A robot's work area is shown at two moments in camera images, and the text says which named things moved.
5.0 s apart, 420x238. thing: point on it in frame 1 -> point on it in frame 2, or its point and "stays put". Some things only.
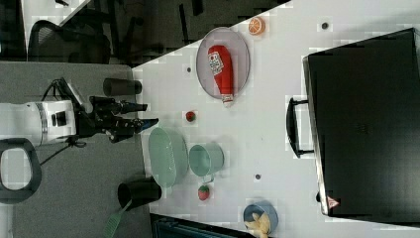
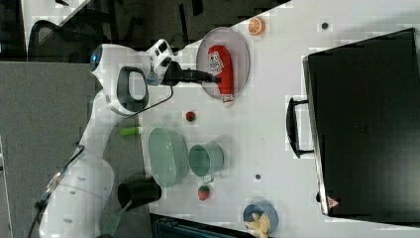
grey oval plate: [239, 50] stays put
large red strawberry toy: [203, 192] stays put
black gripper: [105, 116] -> [174, 74]
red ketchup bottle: [220, 62] stays put
